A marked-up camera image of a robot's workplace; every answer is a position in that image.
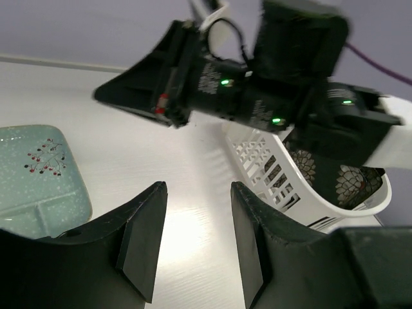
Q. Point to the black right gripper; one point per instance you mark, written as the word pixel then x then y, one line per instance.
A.
pixel 201 81

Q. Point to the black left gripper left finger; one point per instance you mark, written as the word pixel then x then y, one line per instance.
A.
pixel 109 262

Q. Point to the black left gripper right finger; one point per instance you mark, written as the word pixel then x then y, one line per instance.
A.
pixel 284 264

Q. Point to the light green rectangular plate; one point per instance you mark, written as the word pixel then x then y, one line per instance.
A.
pixel 42 191

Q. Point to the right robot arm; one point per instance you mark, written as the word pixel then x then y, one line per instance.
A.
pixel 285 84

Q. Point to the white plastic dish rack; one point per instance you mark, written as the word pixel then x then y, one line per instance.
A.
pixel 269 171

